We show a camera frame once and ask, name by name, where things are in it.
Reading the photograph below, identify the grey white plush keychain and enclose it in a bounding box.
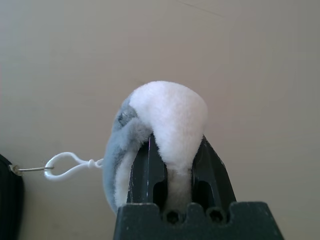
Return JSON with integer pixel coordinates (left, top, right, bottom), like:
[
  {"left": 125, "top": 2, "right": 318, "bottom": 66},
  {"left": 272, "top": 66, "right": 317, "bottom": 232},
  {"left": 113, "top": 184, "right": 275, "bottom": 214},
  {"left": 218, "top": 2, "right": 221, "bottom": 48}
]
[{"left": 44, "top": 80, "right": 209, "bottom": 217}]

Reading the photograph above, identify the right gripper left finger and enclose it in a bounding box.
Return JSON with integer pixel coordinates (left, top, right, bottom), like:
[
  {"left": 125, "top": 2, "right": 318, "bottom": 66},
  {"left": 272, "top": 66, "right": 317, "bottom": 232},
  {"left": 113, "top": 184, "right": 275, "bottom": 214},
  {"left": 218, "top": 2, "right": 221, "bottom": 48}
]
[{"left": 125, "top": 130, "right": 169, "bottom": 214}]

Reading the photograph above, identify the red black paddle case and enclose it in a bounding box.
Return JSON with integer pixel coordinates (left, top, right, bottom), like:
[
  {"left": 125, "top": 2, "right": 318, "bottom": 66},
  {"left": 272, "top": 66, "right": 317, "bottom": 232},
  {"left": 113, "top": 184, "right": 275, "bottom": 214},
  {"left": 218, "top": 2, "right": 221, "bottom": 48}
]
[{"left": 0, "top": 153, "right": 55, "bottom": 240}]

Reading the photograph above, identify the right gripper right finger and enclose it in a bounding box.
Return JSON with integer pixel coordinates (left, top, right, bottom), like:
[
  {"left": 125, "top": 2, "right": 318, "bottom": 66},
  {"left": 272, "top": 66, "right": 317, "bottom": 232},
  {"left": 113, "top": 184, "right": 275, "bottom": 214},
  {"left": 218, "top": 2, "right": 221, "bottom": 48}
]
[{"left": 190, "top": 134, "right": 237, "bottom": 212}]

